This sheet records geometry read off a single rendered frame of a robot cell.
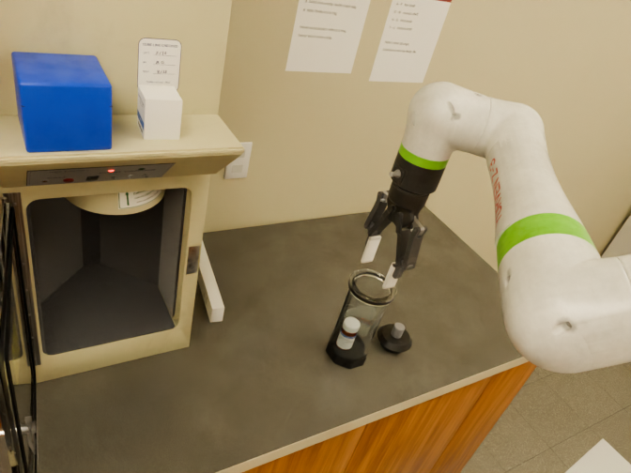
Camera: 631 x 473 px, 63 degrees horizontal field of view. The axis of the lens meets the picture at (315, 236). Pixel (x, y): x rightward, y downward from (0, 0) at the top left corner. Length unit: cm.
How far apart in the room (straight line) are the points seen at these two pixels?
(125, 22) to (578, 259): 64
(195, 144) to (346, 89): 84
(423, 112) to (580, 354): 48
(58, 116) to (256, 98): 79
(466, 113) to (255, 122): 70
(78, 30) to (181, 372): 71
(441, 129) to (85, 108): 54
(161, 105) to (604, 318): 59
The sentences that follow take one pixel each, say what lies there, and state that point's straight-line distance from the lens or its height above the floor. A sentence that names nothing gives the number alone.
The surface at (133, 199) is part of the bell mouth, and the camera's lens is 95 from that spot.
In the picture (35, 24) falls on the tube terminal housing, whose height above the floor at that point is 163.
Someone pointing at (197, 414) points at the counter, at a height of 94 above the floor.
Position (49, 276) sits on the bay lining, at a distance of 121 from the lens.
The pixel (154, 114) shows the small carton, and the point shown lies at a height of 155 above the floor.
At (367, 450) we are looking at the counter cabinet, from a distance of 146.
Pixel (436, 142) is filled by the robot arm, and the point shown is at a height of 154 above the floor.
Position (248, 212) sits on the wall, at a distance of 161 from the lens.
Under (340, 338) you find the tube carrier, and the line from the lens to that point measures 122.
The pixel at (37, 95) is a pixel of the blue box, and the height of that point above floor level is 159.
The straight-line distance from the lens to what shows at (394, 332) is 132.
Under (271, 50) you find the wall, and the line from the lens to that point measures 139.
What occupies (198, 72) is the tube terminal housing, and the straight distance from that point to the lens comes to 84.
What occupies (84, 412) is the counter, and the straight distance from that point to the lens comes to 113.
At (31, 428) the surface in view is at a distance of 80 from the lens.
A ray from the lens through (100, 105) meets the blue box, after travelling 71.
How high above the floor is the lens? 187
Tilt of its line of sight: 35 degrees down
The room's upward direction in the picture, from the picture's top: 16 degrees clockwise
